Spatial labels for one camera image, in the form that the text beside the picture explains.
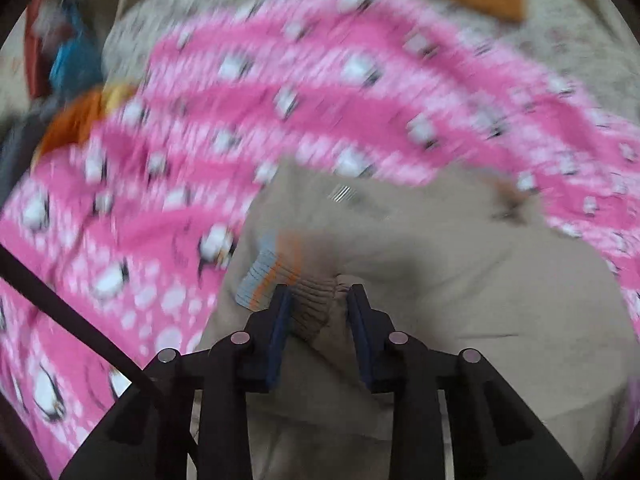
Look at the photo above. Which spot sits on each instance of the blue cloth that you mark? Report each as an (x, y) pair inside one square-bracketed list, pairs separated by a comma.
[(75, 60)]

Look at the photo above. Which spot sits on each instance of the pink penguin print blanket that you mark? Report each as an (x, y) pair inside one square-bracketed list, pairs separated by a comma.
[(300, 85)]

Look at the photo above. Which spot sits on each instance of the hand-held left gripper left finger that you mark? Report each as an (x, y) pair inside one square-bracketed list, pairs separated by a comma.
[(280, 322)]

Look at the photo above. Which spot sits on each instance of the beige garment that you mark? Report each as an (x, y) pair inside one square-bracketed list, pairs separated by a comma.
[(450, 285)]

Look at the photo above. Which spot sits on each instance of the red cloth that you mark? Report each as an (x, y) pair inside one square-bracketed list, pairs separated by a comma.
[(36, 45)]

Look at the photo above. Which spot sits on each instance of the floral bed sheet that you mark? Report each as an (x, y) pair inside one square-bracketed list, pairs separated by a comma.
[(565, 25)]

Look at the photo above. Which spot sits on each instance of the orange yellow cloth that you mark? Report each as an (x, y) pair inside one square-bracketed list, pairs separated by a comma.
[(75, 117)]

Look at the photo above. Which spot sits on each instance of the dark grey cloth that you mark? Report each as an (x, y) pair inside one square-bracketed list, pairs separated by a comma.
[(20, 150)]

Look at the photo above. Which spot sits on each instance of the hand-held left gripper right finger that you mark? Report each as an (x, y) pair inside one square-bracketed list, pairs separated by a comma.
[(358, 322)]

